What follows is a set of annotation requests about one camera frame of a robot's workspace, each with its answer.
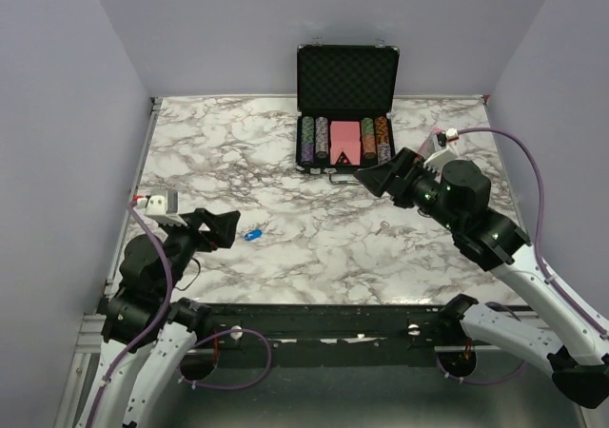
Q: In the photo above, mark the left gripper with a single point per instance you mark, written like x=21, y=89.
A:
x=222, y=232

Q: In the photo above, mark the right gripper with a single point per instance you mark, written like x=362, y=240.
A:
x=383, y=177

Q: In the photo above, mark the blue key tag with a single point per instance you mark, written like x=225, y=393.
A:
x=253, y=235

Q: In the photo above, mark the silver key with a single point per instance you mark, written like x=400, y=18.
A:
x=384, y=226

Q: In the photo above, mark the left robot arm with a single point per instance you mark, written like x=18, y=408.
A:
x=145, y=333

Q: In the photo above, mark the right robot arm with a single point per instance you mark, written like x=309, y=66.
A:
x=574, y=351

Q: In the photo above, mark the pink card box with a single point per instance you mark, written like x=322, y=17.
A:
x=435, y=141

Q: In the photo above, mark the black poker chip case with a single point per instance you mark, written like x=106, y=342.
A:
x=344, y=83

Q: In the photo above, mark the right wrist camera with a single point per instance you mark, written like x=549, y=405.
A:
x=438, y=160

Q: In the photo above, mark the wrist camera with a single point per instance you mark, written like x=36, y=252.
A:
x=438, y=160
x=161, y=207

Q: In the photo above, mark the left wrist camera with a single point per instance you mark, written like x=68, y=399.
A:
x=161, y=207

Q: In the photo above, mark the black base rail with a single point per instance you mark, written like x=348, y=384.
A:
x=244, y=336

